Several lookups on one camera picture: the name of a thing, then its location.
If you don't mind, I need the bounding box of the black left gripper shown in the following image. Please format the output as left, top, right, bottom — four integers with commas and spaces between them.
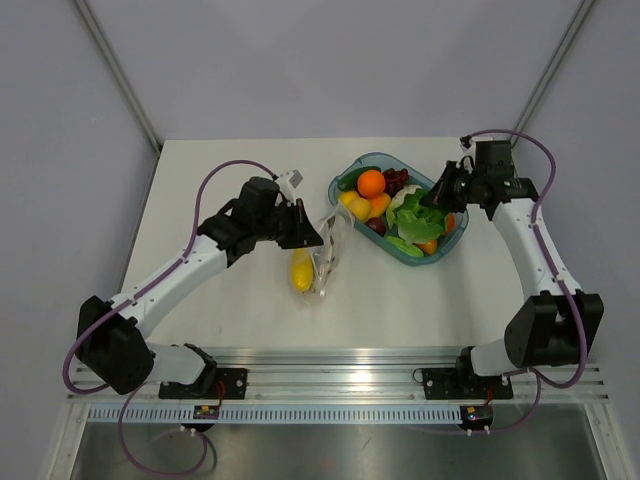
254, 199, 324, 250

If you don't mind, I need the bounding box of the green white lettuce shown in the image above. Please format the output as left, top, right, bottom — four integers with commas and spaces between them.
385, 189, 448, 244

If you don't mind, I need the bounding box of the teal plastic basket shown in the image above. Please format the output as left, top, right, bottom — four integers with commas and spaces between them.
327, 152, 469, 267

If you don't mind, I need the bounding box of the yellow bell pepper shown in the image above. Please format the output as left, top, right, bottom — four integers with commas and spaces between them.
289, 249, 314, 292

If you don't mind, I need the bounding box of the grey toy fish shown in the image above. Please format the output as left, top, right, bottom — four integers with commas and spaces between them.
312, 216, 337, 298

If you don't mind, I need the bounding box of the clear dotted zip bag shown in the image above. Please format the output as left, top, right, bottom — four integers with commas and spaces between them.
289, 204, 355, 305

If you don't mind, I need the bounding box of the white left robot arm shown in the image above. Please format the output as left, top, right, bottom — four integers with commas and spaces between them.
74, 170, 323, 399

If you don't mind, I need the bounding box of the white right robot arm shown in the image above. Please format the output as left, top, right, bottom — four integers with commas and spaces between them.
420, 130, 604, 398

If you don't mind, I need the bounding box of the orange persimmon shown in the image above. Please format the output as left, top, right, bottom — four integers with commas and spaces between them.
443, 213, 456, 235

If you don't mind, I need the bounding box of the white cauliflower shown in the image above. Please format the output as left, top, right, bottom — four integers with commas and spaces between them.
386, 184, 422, 213

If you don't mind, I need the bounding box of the red grapes bunch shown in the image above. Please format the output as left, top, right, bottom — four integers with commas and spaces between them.
382, 168, 409, 197

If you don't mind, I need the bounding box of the pale green vegetable piece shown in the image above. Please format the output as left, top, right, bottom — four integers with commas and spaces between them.
385, 236, 424, 258

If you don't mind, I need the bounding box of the dark red plum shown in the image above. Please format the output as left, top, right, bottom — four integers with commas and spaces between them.
365, 217, 387, 237

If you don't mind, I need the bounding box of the orange fruit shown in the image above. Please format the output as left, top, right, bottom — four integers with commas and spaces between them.
356, 169, 386, 199

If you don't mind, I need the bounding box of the yellow peach fruit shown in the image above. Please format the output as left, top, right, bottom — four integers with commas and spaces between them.
347, 197, 372, 222

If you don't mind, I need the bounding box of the yellow lemon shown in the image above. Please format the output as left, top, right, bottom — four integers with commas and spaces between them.
338, 190, 360, 207

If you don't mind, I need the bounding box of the green cucumber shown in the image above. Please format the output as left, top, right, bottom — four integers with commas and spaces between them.
337, 166, 381, 192

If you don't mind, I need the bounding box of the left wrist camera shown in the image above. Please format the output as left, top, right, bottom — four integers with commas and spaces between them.
275, 169, 303, 202

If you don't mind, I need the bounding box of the left aluminium frame post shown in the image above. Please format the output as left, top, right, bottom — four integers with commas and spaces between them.
70, 0, 163, 158

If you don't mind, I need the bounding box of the aluminium frame post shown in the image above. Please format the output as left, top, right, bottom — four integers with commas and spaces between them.
513, 0, 599, 133
70, 0, 163, 158

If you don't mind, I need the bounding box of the aluminium mounting rail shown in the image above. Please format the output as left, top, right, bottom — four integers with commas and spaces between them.
67, 347, 611, 404

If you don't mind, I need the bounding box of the right aluminium frame post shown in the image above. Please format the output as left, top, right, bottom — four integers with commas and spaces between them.
513, 0, 599, 133

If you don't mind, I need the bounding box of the white slotted cable duct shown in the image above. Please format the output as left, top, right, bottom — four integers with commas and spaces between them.
88, 404, 462, 425

